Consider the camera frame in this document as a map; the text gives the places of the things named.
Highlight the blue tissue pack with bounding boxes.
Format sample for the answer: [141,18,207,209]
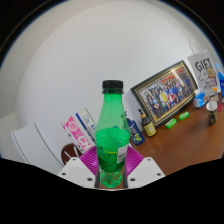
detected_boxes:
[193,88,209,109]

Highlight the pink and white tube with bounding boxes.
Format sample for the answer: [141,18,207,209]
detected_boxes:
[62,115,98,154]

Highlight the small brown pump bottle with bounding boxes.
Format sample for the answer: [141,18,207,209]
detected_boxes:
[138,109,157,138]

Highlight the framed group picture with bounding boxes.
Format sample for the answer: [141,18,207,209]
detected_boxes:
[130,59,198,129]

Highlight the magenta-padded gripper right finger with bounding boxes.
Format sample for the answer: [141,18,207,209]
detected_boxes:
[123,145,166,189]

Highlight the white paper gift bag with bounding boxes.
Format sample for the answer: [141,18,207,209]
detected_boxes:
[186,41,221,98]

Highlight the white cabinet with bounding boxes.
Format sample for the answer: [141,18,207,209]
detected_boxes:
[10,123,64,175]

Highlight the green plastic drink bottle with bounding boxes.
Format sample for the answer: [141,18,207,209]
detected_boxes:
[94,79,131,189]

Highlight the dark blue pump bottle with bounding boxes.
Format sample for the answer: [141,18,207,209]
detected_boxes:
[125,111,146,146]

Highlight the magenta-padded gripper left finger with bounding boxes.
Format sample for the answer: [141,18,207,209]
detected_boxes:
[57,145,100,189]

